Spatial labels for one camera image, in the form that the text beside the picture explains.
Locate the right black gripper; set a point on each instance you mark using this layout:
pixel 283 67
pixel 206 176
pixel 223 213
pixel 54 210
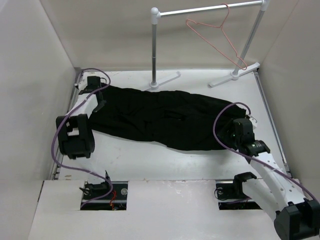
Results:
pixel 229 126

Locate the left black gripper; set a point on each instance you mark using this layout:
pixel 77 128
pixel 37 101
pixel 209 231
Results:
pixel 100 105

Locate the black trousers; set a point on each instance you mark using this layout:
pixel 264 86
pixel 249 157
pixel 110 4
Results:
pixel 177 119

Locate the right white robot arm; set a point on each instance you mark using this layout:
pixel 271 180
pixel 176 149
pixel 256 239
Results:
pixel 283 199

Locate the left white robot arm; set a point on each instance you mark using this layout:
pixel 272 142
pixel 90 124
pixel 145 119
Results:
pixel 73 131

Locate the white clothes rack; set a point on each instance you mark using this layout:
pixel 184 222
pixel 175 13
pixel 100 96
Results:
pixel 241 68

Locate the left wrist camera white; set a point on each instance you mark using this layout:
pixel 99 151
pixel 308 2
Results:
pixel 82 84

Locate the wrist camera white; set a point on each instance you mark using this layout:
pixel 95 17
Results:
pixel 82 84
pixel 253 121

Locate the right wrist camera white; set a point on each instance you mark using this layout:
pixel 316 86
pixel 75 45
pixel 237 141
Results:
pixel 253 121

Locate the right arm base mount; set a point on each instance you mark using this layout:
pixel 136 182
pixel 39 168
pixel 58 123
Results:
pixel 229 200

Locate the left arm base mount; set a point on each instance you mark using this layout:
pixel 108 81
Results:
pixel 94 198

